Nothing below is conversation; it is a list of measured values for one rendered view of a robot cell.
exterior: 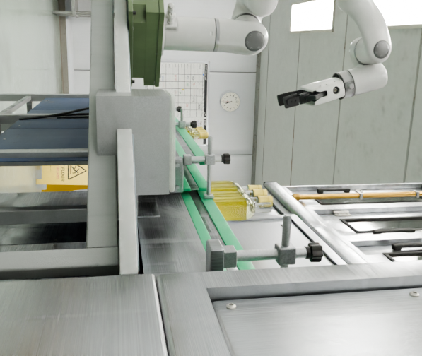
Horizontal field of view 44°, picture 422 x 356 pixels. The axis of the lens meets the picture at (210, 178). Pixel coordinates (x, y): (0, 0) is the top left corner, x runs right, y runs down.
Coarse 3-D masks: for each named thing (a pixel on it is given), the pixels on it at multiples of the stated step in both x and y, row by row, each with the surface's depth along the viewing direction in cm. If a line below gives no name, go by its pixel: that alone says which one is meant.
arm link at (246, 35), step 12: (216, 24) 145; (228, 24) 146; (240, 24) 146; (252, 24) 146; (216, 36) 145; (228, 36) 146; (240, 36) 146; (252, 36) 146; (264, 36) 147; (216, 48) 148; (228, 48) 148; (240, 48) 148; (252, 48) 148
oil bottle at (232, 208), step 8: (216, 200) 143; (224, 200) 144; (232, 200) 144; (240, 200) 144; (248, 200) 144; (224, 208) 142; (232, 208) 143; (240, 208) 143; (248, 208) 144; (224, 216) 143; (232, 216) 143; (240, 216) 144; (248, 216) 144
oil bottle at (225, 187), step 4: (224, 184) 158; (228, 184) 158; (232, 184) 158; (212, 188) 154; (216, 188) 154; (220, 188) 154; (224, 188) 154; (228, 188) 154; (232, 188) 155; (236, 188) 155; (240, 188) 155
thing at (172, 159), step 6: (168, 90) 121; (174, 96) 113; (174, 102) 112; (174, 108) 112; (174, 114) 112; (174, 120) 112; (174, 126) 113; (174, 132) 113; (174, 138) 113; (174, 144) 114; (174, 150) 114; (174, 156) 114; (174, 162) 115; (174, 168) 115; (174, 174) 115; (174, 180) 116; (174, 186) 116
